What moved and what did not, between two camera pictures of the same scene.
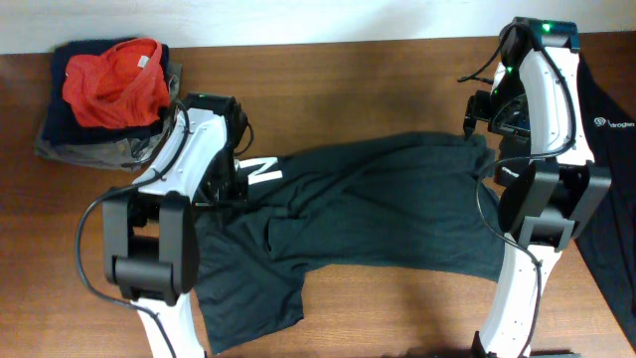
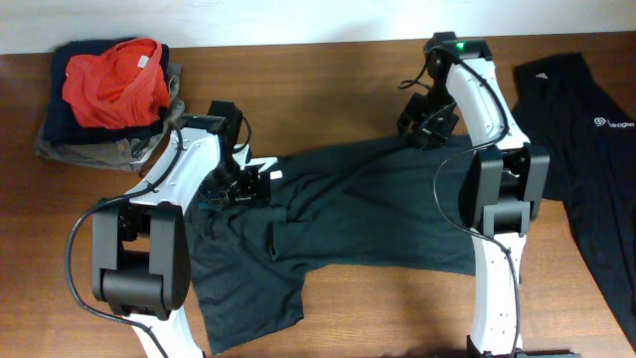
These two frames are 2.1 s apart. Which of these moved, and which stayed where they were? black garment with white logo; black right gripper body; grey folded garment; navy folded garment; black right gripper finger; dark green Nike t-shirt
Moved: black right gripper finger; black right gripper body
Stayed: grey folded garment; navy folded garment; black garment with white logo; dark green Nike t-shirt
